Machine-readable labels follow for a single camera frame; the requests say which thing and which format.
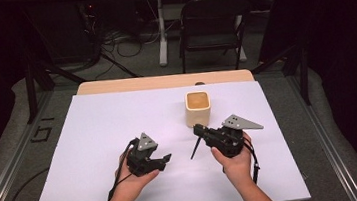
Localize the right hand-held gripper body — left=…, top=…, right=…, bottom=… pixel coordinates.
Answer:
left=201, top=111, right=268, bottom=161

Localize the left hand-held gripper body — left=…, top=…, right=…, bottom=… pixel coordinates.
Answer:
left=123, top=129, right=169, bottom=179

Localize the cream square ceramic cup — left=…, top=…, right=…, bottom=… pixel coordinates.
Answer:
left=183, top=89, right=214, bottom=130

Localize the person's left hand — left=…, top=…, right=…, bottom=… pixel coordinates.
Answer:
left=113, top=148, right=163, bottom=198

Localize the person's right hand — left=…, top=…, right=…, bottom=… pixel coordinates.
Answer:
left=208, top=130, right=257, bottom=187

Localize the black metal stand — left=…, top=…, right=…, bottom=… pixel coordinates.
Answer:
left=20, top=46, right=91, bottom=125
left=249, top=41, right=313, bottom=112

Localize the black folding chair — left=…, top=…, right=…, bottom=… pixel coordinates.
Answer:
left=173, top=0, right=258, bottom=76

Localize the white metal table leg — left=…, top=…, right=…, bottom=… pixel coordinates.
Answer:
left=152, top=0, right=172, bottom=67

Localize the left hand-held gripper black cable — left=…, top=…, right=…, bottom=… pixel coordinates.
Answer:
left=100, top=137, right=146, bottom=201

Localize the hand-held gripper black cable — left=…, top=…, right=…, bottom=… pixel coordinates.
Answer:
left=100, top=137, right=146, bottom=201
left=242, top=138, right=263, bottom=187

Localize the right hand-held gripper black cable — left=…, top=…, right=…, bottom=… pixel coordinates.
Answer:
left=242, top=138, right=263, bottom=187

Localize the tangle of floor cables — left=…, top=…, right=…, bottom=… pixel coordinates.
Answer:
left=90, top=21, right=167, bottom=81

